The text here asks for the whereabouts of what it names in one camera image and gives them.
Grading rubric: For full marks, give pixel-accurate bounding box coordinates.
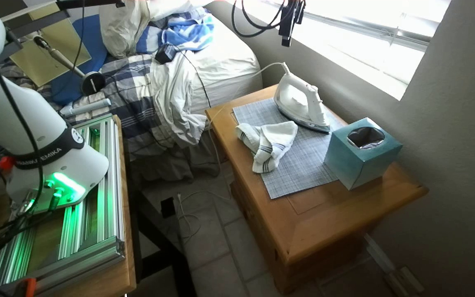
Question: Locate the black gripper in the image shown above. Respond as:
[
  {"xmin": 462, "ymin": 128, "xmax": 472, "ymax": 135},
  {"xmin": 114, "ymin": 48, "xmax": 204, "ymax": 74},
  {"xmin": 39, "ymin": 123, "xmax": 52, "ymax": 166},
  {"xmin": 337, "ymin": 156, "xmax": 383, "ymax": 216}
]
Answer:
[{"xmin": 279, "ymin": 0, "xmax": 309, "ymax": 48}]

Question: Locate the white pressing iron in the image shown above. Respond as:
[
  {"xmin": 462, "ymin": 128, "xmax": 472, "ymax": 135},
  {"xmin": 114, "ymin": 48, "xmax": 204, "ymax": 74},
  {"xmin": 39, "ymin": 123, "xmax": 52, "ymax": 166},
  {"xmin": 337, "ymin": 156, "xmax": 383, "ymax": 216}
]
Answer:
[{"xmin": 273, "ymin": 61, "xmax": 334, "ymax": 135}]

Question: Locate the bright window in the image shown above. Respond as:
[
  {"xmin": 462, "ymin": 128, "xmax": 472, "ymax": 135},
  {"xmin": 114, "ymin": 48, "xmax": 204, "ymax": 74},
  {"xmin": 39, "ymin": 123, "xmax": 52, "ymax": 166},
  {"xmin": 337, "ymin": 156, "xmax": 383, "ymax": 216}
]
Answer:
[{"xmin": 260, "ymin": 0, "xmax": 454, "ymax": 102}]

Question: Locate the blue white striped cloth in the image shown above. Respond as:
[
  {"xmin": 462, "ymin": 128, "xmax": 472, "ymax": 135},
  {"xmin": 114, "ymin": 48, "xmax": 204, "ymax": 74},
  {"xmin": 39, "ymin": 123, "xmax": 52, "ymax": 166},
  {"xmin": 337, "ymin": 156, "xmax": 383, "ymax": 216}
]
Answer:
[{"xmin": 136, "ymin": 5, "xmax": 217, "ymax": 56}]

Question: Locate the white blue-striped towel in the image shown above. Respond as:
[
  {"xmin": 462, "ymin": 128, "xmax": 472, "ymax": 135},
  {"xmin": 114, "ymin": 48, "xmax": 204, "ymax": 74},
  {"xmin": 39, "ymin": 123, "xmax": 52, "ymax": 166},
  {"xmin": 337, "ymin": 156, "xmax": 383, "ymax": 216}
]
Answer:
[{"xmin": 235, "ymin": 120, "xmax": 301, "ymax": 176}]

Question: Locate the white crumpled sheet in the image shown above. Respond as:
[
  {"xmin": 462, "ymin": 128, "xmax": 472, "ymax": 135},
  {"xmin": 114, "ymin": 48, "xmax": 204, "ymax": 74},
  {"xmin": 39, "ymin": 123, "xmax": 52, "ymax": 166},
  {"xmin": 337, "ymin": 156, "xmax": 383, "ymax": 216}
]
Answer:
[{"xmin": 147, "ymin": 48, "xmax": 215, "ymax": 147}]

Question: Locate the grey checked placemat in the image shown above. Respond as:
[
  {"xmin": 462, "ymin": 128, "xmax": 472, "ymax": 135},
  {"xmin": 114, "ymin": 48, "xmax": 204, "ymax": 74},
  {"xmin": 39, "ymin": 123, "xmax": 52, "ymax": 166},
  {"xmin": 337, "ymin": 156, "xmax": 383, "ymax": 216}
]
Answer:
[{"xmin": 232, "ymin": 97, "xmax": 355, "ymax": 201}]

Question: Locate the teal tissue box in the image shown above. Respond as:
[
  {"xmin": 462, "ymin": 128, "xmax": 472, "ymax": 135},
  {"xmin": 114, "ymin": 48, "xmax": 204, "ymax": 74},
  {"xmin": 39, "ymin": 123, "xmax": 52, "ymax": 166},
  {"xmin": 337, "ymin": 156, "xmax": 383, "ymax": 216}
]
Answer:
[{"xmin": 324, "ymin": 115, "xmax": 405, "ymax": 191}]

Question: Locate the white pillow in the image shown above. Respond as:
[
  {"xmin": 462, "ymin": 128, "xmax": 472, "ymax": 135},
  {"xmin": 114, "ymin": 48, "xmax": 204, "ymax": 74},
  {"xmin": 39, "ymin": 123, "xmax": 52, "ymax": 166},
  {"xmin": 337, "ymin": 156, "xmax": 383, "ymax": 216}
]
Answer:
[{"xmin": 98, "ymin": 0, "xmax": 195, "ymax": 59}]

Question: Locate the blue plaid blanket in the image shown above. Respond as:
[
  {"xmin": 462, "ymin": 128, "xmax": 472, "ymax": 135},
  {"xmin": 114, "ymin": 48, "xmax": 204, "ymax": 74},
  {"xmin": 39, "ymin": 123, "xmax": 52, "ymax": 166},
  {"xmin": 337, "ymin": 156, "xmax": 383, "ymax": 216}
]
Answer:
[{"xmin": 62, "ymin": 51, "xmax": 166, "ymax": 142}]

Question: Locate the grey bed skirt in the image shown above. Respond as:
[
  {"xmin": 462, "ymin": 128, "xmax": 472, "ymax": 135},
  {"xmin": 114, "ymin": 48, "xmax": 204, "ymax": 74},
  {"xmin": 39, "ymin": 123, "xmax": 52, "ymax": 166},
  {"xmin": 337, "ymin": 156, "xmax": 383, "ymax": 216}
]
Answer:
[{"xmin": 126, "ymin": 130, "xmax": 223, "ymax": 184}]

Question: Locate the wooden nightstand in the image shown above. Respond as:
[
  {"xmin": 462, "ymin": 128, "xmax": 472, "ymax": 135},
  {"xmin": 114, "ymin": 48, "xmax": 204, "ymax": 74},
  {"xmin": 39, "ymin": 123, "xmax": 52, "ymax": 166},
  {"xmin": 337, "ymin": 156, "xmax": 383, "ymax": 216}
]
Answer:
[{"xmin": 205, "ymin": 82, "xmax": 431, "ymax": 295}]

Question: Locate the dark blue cloth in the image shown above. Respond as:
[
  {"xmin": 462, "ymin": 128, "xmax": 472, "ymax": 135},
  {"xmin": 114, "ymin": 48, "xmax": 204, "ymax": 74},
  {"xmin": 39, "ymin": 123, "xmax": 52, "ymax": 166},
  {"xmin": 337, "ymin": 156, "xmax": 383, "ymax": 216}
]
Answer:
[{"xmin": 50, "ymin": 13, "xmax": 111, "ymax": 109}]

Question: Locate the black overhead bar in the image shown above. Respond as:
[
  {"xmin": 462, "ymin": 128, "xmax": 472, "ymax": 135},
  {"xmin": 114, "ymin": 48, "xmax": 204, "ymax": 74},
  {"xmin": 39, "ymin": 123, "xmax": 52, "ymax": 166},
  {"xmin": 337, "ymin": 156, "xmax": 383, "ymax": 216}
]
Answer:
[{"xmin": 55, "ymin": 0, "xmax": 128, "ymax": 10}]

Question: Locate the black round-base stand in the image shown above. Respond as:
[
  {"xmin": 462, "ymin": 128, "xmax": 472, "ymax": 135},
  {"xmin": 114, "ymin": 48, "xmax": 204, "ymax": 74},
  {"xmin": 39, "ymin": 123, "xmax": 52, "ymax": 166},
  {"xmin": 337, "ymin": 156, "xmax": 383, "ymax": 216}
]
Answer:
[{"xmin": 32, "ymin": 34, "xmax": 108, "ymax": 95}]

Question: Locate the olive flat board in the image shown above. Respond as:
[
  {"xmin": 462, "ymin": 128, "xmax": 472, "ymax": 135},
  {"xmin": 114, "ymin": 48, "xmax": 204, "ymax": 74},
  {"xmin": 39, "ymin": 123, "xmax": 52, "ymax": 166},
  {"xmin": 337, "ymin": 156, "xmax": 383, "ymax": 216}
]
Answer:
[{"xmin": 9, "ymin": 18, "xmax": 95, "ymax": 89}]

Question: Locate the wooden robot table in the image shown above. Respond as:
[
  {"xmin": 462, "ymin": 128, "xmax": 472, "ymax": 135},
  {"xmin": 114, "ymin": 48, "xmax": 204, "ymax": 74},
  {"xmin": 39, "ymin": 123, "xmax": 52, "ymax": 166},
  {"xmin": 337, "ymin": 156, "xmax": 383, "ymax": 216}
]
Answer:
[{"xmin": 0, "ymin": 114, "xmax": 139, "ymax": 297}]

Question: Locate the red stop button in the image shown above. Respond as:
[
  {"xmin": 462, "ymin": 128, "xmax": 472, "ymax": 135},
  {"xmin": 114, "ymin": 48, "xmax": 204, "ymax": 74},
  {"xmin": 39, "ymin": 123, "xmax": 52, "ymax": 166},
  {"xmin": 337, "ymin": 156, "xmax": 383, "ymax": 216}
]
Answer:
[{"xmin": 0, "ymin": 153, "xmax": 17, "ymax": 175}]

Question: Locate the orange clamp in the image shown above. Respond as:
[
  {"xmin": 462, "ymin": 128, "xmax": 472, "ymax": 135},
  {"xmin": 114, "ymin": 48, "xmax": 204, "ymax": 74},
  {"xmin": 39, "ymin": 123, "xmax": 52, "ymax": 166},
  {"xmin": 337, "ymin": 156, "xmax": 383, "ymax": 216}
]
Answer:
[{"xmin": 20, "ymin": 275, "xmax": 40, "ymax": 297}]

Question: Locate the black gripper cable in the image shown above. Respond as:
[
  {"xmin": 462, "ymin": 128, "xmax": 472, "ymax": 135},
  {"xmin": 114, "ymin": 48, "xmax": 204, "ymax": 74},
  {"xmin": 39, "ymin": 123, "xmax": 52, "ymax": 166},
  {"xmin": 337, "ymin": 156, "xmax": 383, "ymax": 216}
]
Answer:
[{"xmin": 230, "ymin": 0, "xmax": 284, "ymax": 39}]

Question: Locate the aluminium rail frame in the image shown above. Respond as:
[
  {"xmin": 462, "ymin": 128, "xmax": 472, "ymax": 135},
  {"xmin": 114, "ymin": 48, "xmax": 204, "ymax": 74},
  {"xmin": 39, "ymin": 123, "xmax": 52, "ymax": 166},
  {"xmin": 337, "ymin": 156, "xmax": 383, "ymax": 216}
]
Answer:
[{"xmin": 0, "ymin": 112, "xmax": 128, "ymax": 293}]

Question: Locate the black metal table frame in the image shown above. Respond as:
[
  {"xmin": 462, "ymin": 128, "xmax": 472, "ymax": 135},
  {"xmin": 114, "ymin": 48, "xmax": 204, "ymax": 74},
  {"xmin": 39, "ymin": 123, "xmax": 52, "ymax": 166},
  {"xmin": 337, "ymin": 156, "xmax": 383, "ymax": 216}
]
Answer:
[{"xmin": 128, "ymin": 158, "xmax": 199, "ymax": 297}]

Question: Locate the white wall baseboard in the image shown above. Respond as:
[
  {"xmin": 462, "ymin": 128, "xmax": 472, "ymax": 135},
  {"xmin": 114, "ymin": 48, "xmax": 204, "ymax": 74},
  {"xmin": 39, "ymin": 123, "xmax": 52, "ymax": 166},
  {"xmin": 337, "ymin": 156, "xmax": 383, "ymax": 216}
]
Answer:
[{"xmin": 362, "ymin": 232, "xmax": 429, "ymax": 297}]

